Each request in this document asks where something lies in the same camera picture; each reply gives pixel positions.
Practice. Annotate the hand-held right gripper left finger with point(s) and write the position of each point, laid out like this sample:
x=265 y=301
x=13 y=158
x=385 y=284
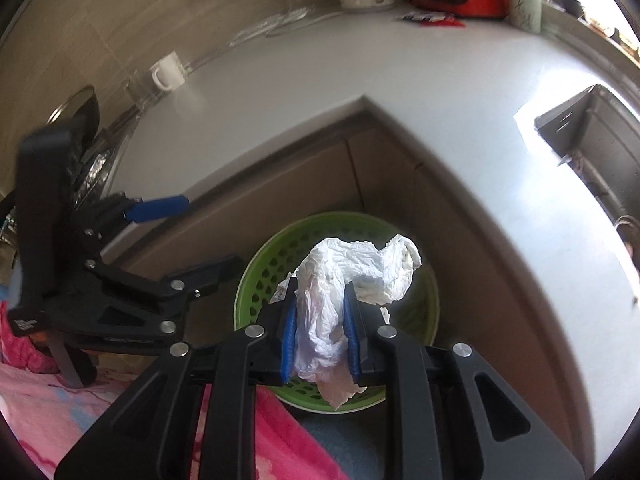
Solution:
x=287 y=345

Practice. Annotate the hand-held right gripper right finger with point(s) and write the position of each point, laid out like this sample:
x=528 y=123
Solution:
x=352 y=340

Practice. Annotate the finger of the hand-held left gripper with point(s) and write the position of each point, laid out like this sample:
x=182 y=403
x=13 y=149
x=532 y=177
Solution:
x=160 y=208
x=215 y=270

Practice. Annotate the green plastic waste basket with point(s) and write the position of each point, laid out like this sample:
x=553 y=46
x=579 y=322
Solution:
x=272 y=260

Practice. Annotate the white paper towel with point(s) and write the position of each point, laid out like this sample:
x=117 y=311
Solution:
x=350 y=270

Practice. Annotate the grey blue cloth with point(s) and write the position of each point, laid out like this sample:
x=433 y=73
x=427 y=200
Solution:
x=350 y=450

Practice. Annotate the brown cabinet door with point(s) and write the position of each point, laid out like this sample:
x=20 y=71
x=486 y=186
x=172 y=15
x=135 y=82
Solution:
x=280 y=175

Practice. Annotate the clear drinking glass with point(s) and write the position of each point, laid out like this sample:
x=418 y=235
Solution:
x=137 y=87

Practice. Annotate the glass pot lid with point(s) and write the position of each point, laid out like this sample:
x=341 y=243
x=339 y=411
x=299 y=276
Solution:
x=75 y=107

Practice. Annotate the white mug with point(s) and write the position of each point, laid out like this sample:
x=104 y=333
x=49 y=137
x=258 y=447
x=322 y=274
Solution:
x=170 y=72

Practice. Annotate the pink clothing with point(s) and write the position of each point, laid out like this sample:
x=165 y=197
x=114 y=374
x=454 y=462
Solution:
x=40 y=410

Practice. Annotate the metal pot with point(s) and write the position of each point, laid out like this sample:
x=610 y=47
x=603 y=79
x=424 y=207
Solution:
x=629 y=227

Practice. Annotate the steel sink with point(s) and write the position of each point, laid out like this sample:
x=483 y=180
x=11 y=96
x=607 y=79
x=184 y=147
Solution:
x=600 y=150

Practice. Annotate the red snack packet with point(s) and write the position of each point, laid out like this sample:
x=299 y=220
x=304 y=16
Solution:
x=432 y=18

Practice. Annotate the white printed cup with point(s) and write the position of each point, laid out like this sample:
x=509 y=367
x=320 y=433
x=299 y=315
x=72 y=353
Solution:
x=524 y=5

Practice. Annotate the row of small jars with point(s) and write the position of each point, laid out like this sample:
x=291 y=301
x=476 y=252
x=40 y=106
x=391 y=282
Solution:
x=617 y=35

